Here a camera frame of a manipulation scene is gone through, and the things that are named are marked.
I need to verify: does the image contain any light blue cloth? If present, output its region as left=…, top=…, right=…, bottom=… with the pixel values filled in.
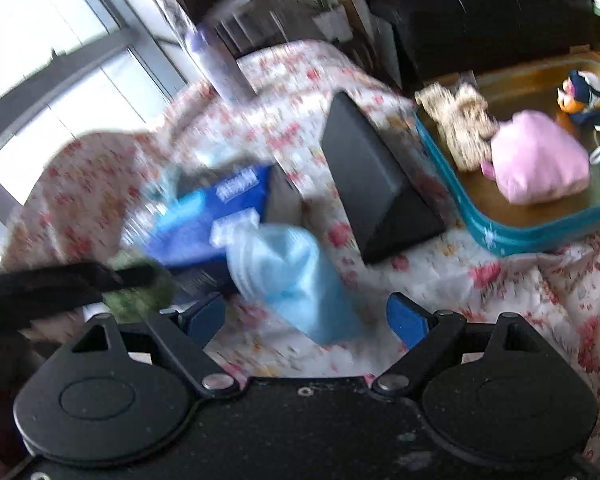
left=227, top=224, right=363, bottom=346

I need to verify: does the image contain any purple water bottle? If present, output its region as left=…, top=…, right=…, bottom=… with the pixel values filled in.
left=182, top=27, right=256, bottom=103

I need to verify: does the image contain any potted plant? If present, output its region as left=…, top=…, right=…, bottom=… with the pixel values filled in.
left=307, top=0, right=356, bottom=43

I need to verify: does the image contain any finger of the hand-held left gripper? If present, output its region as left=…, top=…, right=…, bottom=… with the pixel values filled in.
left=0, top=261, right=158, bottom=323

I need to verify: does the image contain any teal metal tin tray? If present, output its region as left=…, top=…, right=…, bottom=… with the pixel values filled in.
left=414, top=57, right=600, bottom=258

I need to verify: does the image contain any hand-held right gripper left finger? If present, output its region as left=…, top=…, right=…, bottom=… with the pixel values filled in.
left=70, top=291, right=243, bottom=400

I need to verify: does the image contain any floral bed sheet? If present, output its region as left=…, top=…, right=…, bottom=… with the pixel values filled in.
left=0, top=40, right=600, bottom=480

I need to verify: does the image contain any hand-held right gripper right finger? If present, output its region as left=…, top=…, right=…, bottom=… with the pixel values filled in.
left=371, top=292, right=556, bottom=398

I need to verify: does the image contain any blue tissue pack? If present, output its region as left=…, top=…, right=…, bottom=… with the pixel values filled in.
left=140, top=164, right=276, bottom=268

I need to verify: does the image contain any pink cloth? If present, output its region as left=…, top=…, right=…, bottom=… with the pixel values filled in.
left=482, top=109, right=592, bottom=206

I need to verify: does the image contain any clear acrylic side table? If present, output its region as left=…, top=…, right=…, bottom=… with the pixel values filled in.
left=195, top=0, right=281, bottom=58

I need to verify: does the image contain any green soft object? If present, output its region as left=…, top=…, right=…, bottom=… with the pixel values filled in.
left=102, top=252, right=178, bottom=323

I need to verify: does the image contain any black leather sofa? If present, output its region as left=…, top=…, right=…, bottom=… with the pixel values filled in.
left=367, top=0, right=598, bottom=86

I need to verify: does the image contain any beige plush toy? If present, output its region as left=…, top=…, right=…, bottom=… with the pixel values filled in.
left=414, top=82, right=500, bottom=172

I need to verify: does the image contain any black triangular stand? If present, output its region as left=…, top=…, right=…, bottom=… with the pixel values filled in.
left=320, top=91, right=448, bottom=265

